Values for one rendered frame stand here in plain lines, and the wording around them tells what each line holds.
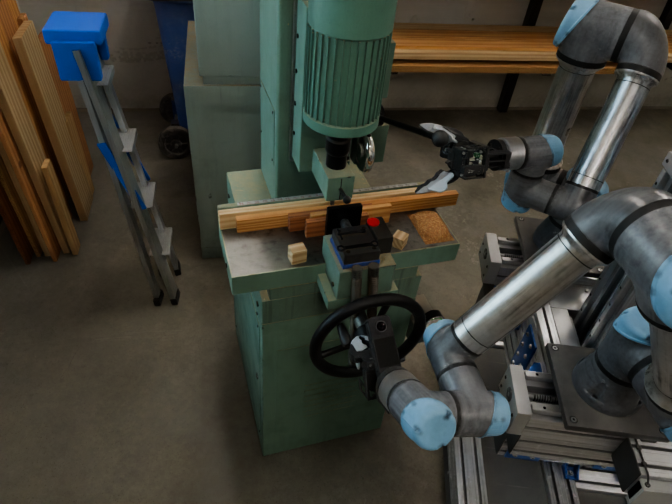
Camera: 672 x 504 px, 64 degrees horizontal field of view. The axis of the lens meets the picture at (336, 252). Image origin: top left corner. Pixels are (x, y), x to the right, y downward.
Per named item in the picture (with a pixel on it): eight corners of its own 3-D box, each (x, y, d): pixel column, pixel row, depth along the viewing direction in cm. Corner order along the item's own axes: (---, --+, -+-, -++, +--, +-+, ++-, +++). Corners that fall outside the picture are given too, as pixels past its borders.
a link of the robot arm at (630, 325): (634, 336, 121) (664, 295, 112) (671, 388, 112) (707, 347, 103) (586, 340, 119) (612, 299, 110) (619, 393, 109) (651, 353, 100)
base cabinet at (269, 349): (261, 458, 188) (259, 327, 140) (234, 330, 228) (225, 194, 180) (381, 428, 200) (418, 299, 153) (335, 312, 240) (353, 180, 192)
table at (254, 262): (237, 325, 124) (236, 308, 119) (218, 239, 144) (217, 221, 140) (472, 284, 140) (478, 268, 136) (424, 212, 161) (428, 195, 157)
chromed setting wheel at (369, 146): (363, 182, 149) (368, 142, 141) (349, 157, 158) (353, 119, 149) (373, 181, 150) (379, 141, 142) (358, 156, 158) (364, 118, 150)
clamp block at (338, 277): (334, 300, 128) (338, 273, 122) (319, 261, 137) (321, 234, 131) (392, 290, 132) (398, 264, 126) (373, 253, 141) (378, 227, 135)
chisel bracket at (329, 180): (325, 207, 135) (328, 178, 130) (310, 175, 145) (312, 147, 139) (353, 203, 137) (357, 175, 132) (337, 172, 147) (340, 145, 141)
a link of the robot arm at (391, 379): (385, 383, 92) (428, 373, 94) (375, 372, 96) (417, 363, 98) (387, 422, 94) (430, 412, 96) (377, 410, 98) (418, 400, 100)
